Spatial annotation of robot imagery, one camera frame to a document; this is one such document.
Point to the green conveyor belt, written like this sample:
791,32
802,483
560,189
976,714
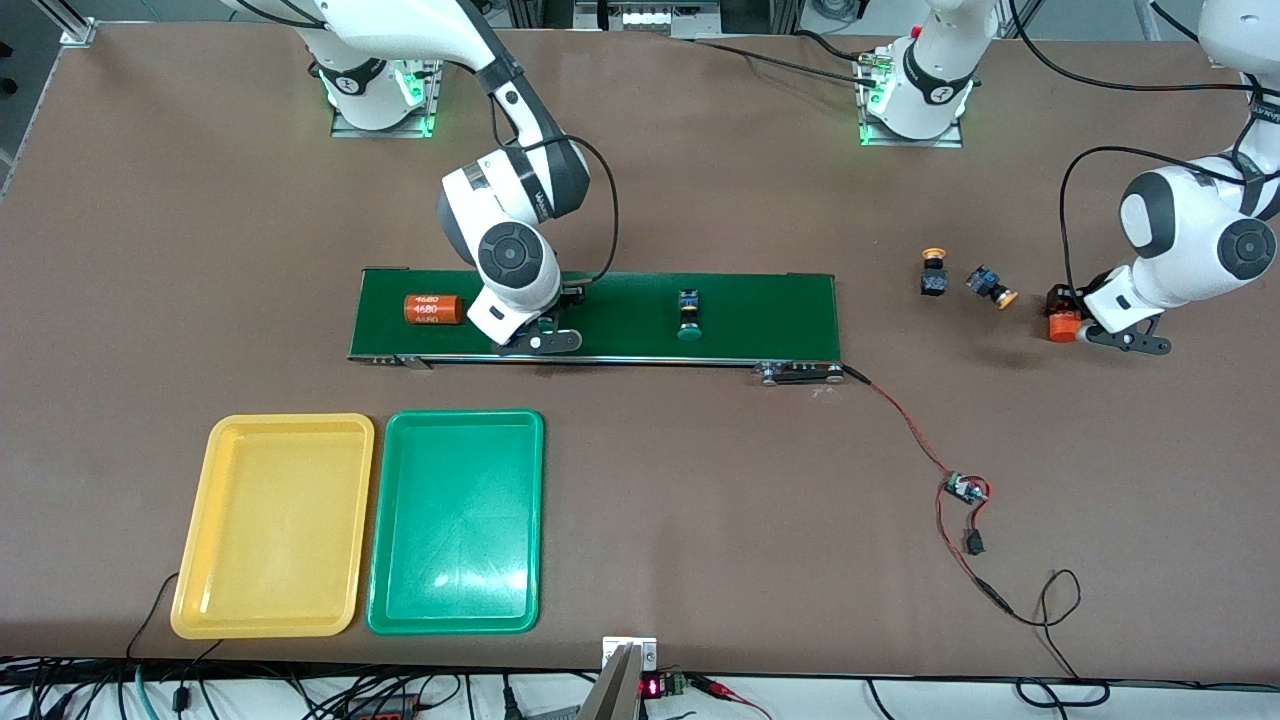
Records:
760,320

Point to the green plastic tray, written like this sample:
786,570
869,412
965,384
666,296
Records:
455,560

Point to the grey metal camera stand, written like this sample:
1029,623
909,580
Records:
612,695

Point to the red and black power strip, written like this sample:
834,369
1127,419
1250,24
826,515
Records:
390,712

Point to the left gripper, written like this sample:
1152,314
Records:
1061,300

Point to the yellow push button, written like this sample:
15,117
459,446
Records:
985,282
933,280

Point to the small black circuit board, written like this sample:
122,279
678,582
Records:
965,488

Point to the orange 4680 battery cylinder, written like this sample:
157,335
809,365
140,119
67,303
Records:
1063,328
435,310

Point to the silver control box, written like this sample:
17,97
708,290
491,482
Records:
650,15

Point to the aluminium frame profile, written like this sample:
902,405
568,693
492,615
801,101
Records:
70,25

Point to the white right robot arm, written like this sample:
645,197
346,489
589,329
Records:
470,215

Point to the green flat head push button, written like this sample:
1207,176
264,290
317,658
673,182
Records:
688,305

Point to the red clip lead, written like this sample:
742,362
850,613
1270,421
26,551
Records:
725,690

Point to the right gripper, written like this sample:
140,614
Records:
572,295

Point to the yellow plastic tray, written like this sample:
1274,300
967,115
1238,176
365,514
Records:
270,530

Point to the black inline switch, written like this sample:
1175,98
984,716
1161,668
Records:
973,543

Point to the red digit display module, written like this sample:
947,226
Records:
651,687

